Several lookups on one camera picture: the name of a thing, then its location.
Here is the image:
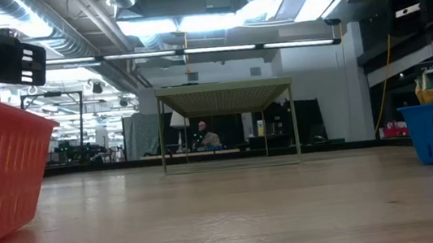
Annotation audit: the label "black metal stand frame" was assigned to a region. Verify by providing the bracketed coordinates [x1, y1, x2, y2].
[18, 87, 90, 160]

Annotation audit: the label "grey fabric cover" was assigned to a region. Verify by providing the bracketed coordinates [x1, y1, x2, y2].
[120, 111, 164, 162]

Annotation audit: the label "black aluminium table frame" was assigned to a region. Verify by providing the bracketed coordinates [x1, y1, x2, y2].
[41, 126, 413, 188]

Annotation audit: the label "green perforated metal shelf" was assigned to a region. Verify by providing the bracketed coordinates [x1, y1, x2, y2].
[154, 73, 303, 180]

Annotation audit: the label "person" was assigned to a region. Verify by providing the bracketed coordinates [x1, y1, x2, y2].
[188, 118, 223, 153]

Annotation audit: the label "red box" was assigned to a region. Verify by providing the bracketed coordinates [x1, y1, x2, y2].
[378, 119, 410, 141]

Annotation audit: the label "long black linear light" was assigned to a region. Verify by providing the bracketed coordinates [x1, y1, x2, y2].
[45, 27, 343, 79]

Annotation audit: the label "yellow extension cable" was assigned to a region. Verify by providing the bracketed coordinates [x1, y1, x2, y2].
[357, 0, 414, 137]

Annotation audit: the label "white desk lamp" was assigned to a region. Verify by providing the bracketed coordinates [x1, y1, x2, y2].
[168, 108, 194, 154]

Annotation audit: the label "silver ceiling duct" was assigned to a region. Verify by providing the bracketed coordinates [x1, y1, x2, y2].
[0, 0, 149, 109]

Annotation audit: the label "black cabinet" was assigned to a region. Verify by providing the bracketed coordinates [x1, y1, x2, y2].
[239, 96, 329, 153]

